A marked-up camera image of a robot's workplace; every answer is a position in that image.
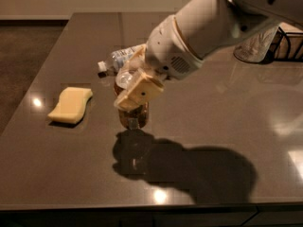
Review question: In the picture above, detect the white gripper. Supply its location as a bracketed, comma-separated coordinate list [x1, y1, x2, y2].
[114, 15, 203, 112]

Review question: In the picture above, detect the orange soda can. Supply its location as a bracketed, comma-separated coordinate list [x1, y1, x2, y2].
[113, 80, 151, 131]

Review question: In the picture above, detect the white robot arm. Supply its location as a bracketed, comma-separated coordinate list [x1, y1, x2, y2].
[115, 0, 303, 112]

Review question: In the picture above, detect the yellow sponge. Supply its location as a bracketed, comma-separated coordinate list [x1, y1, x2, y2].
[47, 87, 93, 124]

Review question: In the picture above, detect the clear plastic water bottle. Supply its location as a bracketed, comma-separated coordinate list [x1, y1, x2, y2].
[98, 44, 144, 76]

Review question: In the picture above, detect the metal mesh cup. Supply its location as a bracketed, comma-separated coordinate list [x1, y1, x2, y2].
[233, 26, 278, 63]

